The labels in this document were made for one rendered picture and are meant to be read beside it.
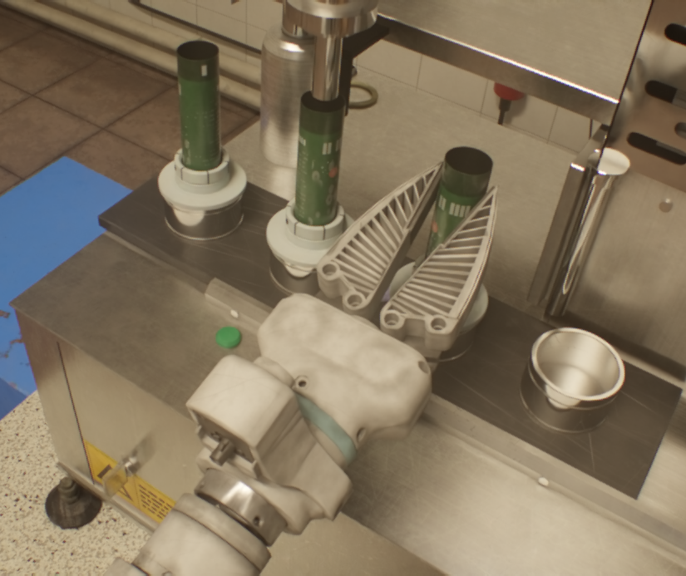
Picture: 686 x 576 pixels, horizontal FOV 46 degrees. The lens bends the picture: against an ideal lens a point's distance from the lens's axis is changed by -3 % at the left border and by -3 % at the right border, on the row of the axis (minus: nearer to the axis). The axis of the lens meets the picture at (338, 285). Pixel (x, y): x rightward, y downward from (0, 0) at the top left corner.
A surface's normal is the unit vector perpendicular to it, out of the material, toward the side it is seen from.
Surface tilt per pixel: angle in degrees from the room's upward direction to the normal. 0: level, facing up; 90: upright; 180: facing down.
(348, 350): 11
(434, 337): 104
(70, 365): 90
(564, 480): 45
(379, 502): 0
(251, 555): 67
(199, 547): 16
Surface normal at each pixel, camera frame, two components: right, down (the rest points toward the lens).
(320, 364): 0.26, -0.89
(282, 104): -0.41, 0.61
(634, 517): -0.33, -0.11
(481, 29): 0.07, -0.72
